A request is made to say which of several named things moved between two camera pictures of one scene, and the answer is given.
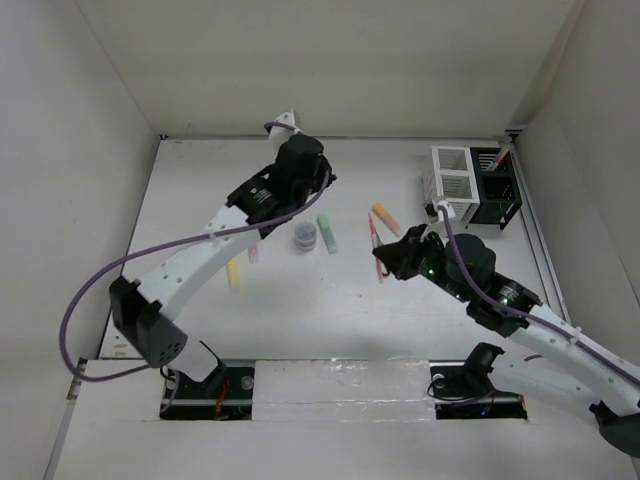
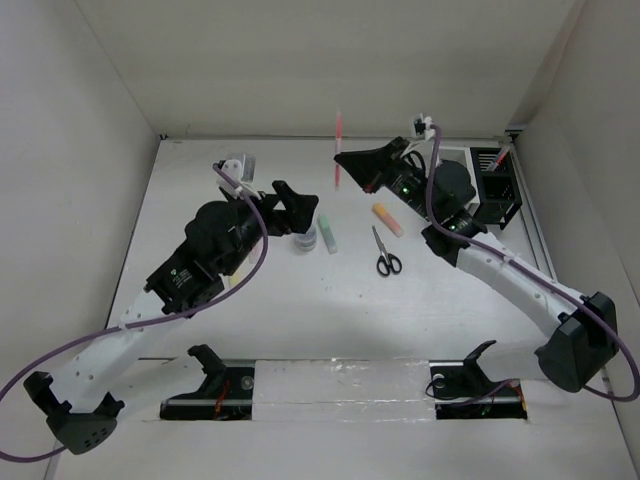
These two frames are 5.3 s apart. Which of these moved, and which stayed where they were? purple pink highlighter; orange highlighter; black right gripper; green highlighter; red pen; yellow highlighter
Moved: black right gripper; red pen
Stayed: purple pink highlighter; yellow highlighter; orange highlighter; green highlighter
